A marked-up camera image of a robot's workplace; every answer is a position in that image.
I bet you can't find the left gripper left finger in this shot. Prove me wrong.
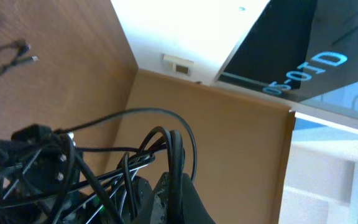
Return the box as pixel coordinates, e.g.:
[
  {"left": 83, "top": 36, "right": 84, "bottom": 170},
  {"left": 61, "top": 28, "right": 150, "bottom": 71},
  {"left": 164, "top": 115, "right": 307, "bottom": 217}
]
[{"left": 126, "top": 176, "right": 153, "bottom": 224}]

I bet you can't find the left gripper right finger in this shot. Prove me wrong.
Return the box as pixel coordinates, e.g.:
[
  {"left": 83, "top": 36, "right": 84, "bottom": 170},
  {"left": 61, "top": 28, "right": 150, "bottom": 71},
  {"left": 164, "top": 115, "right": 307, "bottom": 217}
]
[{"left": 138, "top": 172, "right": 215, "bottom": 224}]

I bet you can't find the black cable bundle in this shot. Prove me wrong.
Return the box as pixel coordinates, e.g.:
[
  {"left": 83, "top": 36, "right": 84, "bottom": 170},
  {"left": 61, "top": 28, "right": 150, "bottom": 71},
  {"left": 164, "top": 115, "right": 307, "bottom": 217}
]
[{"left": 0, "top": 107, "right": 198, "bottom": 224}]

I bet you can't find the black glass door panel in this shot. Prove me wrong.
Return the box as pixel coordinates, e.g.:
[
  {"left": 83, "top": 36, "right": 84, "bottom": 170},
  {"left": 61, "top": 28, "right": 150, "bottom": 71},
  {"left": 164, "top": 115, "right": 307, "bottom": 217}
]
[{"left": 219, "top": 0, "right": 358, "bottom": 102}]

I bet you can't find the white wall switch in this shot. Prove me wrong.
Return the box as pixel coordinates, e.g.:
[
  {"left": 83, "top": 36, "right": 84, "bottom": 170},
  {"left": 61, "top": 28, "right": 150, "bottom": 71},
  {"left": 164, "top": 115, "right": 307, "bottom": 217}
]
[{"left": 162, "top": 54, "right": 194, "bottom": 76}]

